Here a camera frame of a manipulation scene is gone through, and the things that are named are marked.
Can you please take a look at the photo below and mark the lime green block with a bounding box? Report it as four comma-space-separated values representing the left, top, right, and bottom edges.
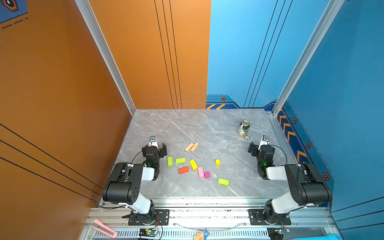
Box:
176, 158, 186, 165
218, 178, 230, 187
167, 157, 173, 167

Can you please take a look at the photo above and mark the natural wood block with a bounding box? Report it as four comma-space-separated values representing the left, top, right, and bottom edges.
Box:
185, 143, 194, 152
191, 142, 199, 152

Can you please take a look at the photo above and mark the yellow rectangular block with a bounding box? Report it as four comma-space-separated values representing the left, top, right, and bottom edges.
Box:
189, 160, 198, 170

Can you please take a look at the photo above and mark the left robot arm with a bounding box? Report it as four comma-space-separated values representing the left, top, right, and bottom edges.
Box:
102, 144, 167, 225

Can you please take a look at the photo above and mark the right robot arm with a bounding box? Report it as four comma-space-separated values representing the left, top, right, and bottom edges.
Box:
248, 143, 333, 225

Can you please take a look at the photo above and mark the red rectangular block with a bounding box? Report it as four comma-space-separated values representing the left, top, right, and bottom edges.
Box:
179, 166, 190, 174

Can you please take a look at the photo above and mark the pink rectangular block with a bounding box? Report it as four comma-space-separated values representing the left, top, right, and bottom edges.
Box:
198, 167, 205, 178

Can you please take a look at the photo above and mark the lime green block front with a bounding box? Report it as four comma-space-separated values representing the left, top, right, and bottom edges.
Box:
218, 178, 230, 187

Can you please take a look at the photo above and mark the green beverage can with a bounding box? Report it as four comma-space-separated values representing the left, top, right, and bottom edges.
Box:
238, 120, 250, 137

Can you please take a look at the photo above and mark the magenta small cube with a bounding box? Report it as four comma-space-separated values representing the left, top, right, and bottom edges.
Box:
204, 172, 211, 179

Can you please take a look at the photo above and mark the left circuit board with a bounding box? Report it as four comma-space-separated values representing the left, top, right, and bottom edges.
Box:
138, 229, 159, 240

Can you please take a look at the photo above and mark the circuit board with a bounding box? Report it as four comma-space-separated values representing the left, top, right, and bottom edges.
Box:
275, 227, 290, 235
138, 229, 159, 240

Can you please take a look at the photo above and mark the right circuit board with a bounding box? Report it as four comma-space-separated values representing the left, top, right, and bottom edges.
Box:
275, 227, 290, 235

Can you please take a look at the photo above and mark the colourful snack wrapper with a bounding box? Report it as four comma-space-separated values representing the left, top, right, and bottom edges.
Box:
193, 230, 209, 240

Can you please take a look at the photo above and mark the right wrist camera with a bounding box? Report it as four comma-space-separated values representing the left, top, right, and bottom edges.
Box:
260, 135, 270, 146

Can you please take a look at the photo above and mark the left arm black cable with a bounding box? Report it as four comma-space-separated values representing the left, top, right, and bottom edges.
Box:
91, 149, 145, 210

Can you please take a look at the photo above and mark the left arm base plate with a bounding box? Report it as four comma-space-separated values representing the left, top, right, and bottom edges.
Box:
128, 209, 170, 226

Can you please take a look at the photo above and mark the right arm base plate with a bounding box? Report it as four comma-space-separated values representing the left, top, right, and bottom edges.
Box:
248, 209, 292, 226

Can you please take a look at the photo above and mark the aluminium front rail frame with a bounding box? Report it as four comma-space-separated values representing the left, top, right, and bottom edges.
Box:
80, 197, 340, 240

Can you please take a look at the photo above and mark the pink handled tool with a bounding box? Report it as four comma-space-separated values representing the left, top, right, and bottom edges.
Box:
91, 220, 118, 239

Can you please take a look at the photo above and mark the right aluminium corner post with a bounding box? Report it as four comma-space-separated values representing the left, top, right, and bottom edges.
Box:
272, 0, 345, 118

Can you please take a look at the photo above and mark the aluminium corner post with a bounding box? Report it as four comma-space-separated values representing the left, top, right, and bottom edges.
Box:
272, 0, 345, 118
75, 0, 136, 116

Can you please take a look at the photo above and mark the left aluminium corner post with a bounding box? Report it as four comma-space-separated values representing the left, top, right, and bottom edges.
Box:
75, 0, 136, 116

